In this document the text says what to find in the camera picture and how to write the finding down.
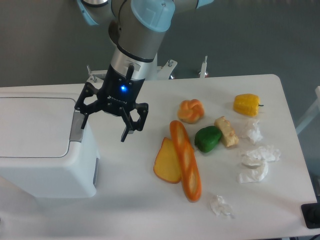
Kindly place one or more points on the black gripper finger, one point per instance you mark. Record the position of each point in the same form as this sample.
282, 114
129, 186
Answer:
87, 109
142, 110

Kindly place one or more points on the small crumpled white tissue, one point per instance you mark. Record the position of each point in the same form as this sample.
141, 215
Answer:
219, 206

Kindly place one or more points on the yellow bell pepper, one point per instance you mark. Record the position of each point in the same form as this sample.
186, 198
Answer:
247, 104

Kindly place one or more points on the crumpled white tissue upper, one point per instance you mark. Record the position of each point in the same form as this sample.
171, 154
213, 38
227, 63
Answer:
251, 131

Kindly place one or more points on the beige pastry bar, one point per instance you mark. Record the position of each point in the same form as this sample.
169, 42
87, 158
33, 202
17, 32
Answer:
229, 137

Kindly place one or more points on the crumpled white tissue middle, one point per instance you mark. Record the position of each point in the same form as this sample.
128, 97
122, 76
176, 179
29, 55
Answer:
257, 157

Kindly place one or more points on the white metal base frame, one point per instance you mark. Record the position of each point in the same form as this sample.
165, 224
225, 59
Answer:
164, 72

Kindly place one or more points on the yellow bread slice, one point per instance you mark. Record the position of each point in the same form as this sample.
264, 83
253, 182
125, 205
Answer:
166, 164

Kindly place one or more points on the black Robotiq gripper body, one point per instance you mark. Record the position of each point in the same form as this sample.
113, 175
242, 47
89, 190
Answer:
121, 91

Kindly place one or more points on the white push-lid trash can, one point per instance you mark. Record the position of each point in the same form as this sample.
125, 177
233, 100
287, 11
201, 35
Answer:
45, 149

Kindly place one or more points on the black device at edge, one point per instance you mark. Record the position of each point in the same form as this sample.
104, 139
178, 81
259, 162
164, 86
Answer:
311, 215

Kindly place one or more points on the crumpled white tissue lower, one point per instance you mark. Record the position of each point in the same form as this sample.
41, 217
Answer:
251, 175

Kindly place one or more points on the green bell pepper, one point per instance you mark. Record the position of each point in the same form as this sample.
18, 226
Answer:
207, 138

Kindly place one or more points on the round knotted bread roll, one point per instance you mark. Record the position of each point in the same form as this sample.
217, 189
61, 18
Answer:
190, 111

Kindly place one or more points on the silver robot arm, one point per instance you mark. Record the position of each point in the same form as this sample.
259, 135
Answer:
137, 33

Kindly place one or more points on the orange baguette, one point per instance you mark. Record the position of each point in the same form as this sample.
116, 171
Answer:
190, 176

